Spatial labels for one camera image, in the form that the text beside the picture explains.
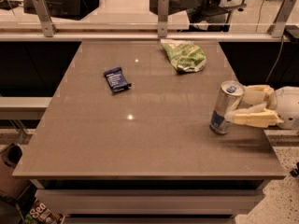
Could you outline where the metal railing bracket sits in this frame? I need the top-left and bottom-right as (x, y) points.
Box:
(157, 0), (169, 37)
(268, 0), (297, 38)
(32, 0), (56, 37)

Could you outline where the green chip bag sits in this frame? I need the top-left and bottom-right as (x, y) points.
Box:
(161, 39), (206, 73)

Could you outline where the silver blue redbull can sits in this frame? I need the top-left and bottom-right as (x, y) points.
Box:
(209, 80), (245, 134)

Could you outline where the magazine on floor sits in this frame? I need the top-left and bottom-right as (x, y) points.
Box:
(22, 200), (65, 224)

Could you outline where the left metal railing bracket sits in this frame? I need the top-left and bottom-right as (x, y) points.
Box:
(32, 0), (56, 37)

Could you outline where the grey bench rail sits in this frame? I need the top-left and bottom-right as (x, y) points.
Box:
(0, 97), (51, 119)

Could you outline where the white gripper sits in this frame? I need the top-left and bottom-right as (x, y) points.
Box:
(224, 85), (299, 130)

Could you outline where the dark blue snack bar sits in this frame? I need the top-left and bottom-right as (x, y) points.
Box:
(104, 67), (132, 93)

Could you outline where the brown bin on floor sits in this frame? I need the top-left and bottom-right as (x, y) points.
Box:
(0, 144), (30, 200)

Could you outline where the middle metal railing bracket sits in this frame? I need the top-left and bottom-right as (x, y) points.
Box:
(157, 0), (169, 37)

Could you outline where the right metal railing bracket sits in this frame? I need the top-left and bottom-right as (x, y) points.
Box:
(268, 0), (297, 38)

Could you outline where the black office chair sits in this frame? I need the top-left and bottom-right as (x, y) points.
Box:
(149, 0), (284, 33)

